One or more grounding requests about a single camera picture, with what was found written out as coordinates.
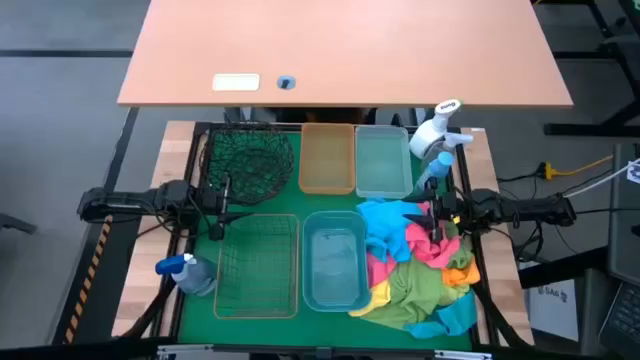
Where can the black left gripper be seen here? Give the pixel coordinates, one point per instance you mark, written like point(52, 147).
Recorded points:
point(212, 200)

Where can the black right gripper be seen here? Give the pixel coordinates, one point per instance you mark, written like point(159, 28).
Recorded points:
point(447, 207)

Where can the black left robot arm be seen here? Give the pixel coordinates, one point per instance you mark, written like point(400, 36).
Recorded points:
point(125, 202)

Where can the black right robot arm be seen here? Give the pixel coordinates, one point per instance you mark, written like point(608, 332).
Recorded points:
point(525, 210)

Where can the clear blue-capped bottle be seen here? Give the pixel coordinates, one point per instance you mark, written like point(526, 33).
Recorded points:
point(435, 172)

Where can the clear plastic bin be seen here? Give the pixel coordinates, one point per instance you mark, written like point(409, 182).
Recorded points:
point(383, 162)

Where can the clear white-trigger spray bottle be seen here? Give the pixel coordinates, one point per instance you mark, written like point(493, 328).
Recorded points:
point(452, 140)

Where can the white Bona spray bottle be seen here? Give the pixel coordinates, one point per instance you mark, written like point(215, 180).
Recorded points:
point(430, 132)

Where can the blue trigger spray bottle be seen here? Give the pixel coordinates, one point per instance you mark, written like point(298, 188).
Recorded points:
point(190, 272)

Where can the orange plastic bin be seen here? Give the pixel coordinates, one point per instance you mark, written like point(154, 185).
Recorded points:
point(327, 160)

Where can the teal plastic bin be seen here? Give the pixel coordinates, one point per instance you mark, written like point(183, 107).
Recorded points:
point(335, 265)

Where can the green table mat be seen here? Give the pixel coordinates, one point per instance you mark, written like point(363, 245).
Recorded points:
point(240, 332)

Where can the black beam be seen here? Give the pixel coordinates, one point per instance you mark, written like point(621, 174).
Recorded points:
point(560, 270)

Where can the black yellow hazard floor strip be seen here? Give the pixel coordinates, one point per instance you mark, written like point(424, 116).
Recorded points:
point(92, 270)

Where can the white printed box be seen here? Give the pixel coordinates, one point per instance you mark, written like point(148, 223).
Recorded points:
point(552, 307)

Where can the large wooden desk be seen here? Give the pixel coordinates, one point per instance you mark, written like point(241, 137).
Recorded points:
point(350, 50)

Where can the grey cabinet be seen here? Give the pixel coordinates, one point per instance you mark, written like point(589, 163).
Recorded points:
point(625, 225)

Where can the grey chair leg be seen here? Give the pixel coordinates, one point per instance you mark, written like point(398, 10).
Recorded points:
point(15, 222)

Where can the black keyboard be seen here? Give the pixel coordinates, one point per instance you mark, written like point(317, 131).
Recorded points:
point(625, 315)

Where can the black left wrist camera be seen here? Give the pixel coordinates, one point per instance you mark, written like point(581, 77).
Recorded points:
point(216, 231)

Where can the black aluminium table frame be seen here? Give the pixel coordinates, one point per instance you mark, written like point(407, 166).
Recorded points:
point(192, 150)

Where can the silver frame bracket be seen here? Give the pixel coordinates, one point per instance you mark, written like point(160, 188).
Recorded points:
point(200, 351)

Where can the black desk frame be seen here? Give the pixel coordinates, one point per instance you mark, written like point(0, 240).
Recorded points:
point(620, 115)

